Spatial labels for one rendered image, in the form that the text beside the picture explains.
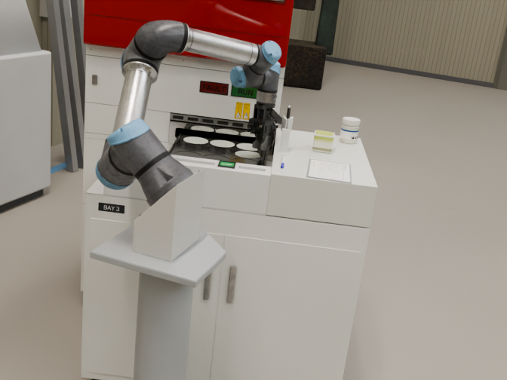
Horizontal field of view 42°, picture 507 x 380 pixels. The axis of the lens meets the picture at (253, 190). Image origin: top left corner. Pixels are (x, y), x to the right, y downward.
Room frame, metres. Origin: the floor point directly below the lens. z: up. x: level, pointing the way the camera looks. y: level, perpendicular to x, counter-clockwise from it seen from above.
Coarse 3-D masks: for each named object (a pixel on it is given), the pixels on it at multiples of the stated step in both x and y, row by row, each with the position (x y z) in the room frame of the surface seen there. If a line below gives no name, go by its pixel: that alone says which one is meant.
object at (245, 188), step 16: (192, 160) 2.11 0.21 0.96; (208, 160) 2.12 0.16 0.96; (208, 176) 2.04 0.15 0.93; (224, 176) 2.04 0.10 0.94; (240, 176) 2.04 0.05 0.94; (256, 176) 2.04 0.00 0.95; (112, 192) 2.05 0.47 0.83; (128, 192) 2.05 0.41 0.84; (208, 192) 2.04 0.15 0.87; (224, 192) 2.04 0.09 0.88; (240, 192) 2.04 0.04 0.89; (256, 192) 2.04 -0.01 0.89; (224, 208) 2.04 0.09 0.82; (240, 208) 2.04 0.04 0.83; (256, 208) 2.04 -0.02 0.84
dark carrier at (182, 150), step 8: (184, 136) 2.59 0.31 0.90; (200, 136) 2.62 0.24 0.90; (184, 144) 2.49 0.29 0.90; (192, 144) 2.50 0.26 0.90; (200, 144) 2.51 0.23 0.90; (208, 144) 2.53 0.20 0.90; (176, 152) 2.37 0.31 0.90; (184, 152) 2.38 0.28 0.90; (192, 152) 2.39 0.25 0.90; (200, 152) 2.40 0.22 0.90; (208, 152) 2.41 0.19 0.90; (216, 152) 2.43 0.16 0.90; (224, 152) 2.44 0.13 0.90; (232, 152) 2.45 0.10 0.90; (224, 160) 2.34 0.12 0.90; (232, 160) 2.35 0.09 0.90; (240, 160) 2.37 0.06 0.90; (248, 160) 2.38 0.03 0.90; (256, 160) 2.39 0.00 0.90
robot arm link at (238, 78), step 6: (240, 66) 2.31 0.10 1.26; (246, 66) 2.29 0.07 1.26; (234, 72) 2.31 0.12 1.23; (240, 72) 2.29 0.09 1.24; (246, 72) 2.29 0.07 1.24; (252, 72) 2.27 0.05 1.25; (234, 78) 2.31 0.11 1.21; (240, 78) 2.28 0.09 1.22; (246, 78) 2.30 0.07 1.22; (252, 78) 2.29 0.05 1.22; (258, 78) 2.30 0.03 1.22; (264, 78) 2.34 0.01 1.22; (234, 84) 2.31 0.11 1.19; (240, 84) 2.29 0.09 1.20; (246, 84) 2.31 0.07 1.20; (252, 84) 2.32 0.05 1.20; (258, 84) 2.34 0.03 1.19
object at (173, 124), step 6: (174, 126) 2.66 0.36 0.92; (180, 126) 2.66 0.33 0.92; (186, 126) 2.66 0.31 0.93; (192, 126) 2.66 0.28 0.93; (198, 126) 2.66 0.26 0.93; (204, 126) 2.66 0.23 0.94; (210, 126) 2.66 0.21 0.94; (216, 126) 2.66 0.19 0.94; (174, 132) 2.66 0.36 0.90; (216, 132) 2.66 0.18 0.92; (222, 132) 2.66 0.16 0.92; (228, 132) 2.66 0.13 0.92; (234, 132) 2.66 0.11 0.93; (240, 132) 2.66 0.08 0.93; (246, 132) 2.65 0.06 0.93; (174, 138) 2.66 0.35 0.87; (270, 150) 2.65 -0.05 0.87
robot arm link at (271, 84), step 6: (276, 66) 2.38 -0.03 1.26; (270, 72) 2.37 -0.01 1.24; (276, 72) 2.38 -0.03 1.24; (270, 78) 2.36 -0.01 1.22; (276, 78) 2.38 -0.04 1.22; (264, 84) 2.36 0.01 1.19; (270, 84) 2.37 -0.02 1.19; (276, 84) 2.38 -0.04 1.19; (264, 90) 2.37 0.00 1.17; (270, 90) 2.37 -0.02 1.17; (276, 90) 2.39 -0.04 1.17
